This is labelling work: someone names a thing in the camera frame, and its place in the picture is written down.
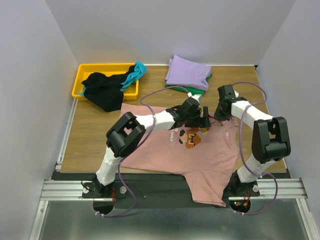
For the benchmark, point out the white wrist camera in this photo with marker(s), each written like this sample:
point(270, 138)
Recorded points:
point(236, 93)
point(197, 97)

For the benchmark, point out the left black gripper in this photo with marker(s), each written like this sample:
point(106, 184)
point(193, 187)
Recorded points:
point(197, 123)

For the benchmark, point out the teal garment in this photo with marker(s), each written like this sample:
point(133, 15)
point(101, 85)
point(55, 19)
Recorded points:
point(134, 73)

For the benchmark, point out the black garment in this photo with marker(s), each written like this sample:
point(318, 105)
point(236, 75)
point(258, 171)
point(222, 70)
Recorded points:
point(106, 92)

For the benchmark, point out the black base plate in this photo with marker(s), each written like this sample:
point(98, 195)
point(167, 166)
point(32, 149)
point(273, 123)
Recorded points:
point(160, 191)

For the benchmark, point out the yellow plastic bin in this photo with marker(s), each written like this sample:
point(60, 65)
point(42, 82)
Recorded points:
point(108, 69)

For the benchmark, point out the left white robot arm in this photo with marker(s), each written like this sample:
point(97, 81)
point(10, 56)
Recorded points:
point(131, 131)

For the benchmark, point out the folded green t-shirt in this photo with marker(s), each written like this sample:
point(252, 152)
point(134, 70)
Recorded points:
point(186, 89)

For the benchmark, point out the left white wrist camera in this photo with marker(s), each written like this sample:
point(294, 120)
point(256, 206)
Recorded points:
point(197, 97)

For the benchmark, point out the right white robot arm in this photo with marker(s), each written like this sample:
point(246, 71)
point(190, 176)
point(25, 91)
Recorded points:
point(270, 138)

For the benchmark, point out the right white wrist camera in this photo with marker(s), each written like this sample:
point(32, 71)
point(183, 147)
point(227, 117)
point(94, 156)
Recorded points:
point(236, 93)

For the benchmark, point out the pink t-shirt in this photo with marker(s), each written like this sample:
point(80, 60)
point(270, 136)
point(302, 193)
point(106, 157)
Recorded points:
point(206, 157)

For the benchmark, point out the folded lavender t-shirt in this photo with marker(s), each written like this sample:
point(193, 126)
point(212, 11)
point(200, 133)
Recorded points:
point(186, 73)

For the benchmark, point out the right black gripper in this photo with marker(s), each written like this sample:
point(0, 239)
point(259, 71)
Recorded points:
point(222, 113)

